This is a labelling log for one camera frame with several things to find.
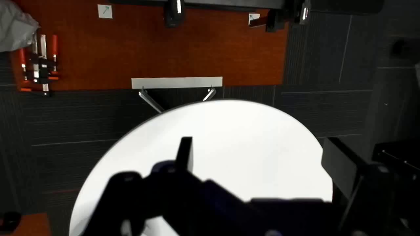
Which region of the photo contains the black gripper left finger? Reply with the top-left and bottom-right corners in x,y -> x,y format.
83,171 -> 149,236

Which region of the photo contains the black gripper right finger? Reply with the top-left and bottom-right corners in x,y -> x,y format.
175,136 -> 194,170

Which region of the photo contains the round white table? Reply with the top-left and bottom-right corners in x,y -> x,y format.
69,98 -> 333,236

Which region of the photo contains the orange carpet tile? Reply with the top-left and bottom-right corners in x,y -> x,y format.
15,0 -> 291,90

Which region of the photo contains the small white paper scrap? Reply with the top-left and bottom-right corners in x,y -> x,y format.
98,3 -> 113,19

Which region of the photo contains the white plastic bag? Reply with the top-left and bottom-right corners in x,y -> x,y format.
0,0 -> 40,52

